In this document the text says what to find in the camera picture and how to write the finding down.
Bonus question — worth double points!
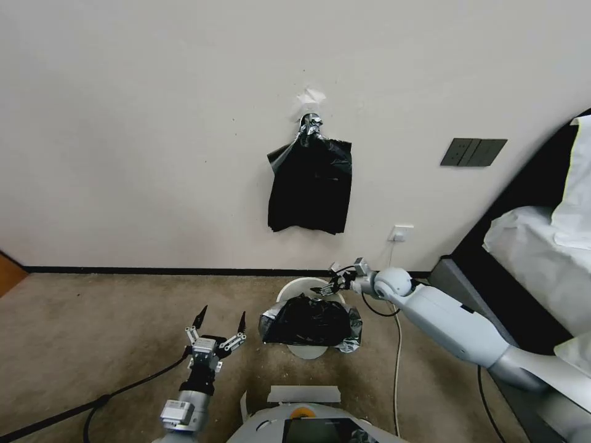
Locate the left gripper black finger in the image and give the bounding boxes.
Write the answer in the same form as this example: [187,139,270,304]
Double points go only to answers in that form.
[219,311,249,352]
[184,304,209,345]

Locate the black trash bag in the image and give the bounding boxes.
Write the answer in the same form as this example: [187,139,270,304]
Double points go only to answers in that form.
[258,296,364,355]

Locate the white round trash bin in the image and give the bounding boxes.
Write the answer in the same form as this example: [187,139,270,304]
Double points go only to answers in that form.
[276,276,348,361]

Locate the hanging black trash bags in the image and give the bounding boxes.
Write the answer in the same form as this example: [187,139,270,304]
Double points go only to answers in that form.
[266,137,355,237]

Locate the black baseboard strip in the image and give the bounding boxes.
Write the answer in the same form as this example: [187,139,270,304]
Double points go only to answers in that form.
[22,265,440,279]

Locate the white robot front shell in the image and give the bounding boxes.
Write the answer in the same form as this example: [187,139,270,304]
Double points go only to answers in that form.
[230,384,409,443]

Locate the grey bed base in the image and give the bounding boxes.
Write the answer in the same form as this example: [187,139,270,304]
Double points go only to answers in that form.
[428,255,591,443]

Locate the white duvet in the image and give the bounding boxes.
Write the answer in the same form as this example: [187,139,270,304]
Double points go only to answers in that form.
[481,204,591,384]

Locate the black bed headboard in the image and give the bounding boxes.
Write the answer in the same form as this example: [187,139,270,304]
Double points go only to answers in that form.
[448,106,591,357]

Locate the brown wooden furniture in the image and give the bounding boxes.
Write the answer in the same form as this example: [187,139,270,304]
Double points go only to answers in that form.
[0,250,30,300]

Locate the white pillow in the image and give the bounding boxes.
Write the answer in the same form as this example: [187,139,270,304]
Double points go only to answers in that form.
[550,114,591,253]

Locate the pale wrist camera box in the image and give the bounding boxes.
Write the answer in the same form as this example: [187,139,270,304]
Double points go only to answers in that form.
[192,337,219,357]

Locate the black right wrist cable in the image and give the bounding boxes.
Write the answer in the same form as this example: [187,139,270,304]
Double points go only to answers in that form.
[359,289,403,318]

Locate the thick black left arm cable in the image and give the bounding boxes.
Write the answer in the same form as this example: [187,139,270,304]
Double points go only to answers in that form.
[0,354,191,443]

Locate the white power cable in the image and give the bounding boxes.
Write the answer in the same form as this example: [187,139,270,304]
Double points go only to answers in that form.
[387,239,406,437]

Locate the taped wall hook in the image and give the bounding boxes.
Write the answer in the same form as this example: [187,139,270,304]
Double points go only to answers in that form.
[291,86,328,137]

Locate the dark wall switch panel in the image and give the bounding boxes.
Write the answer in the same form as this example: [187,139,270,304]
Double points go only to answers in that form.
[440,137,509,169]

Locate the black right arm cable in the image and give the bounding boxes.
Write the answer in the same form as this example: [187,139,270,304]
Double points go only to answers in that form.
[476,365,507,443]

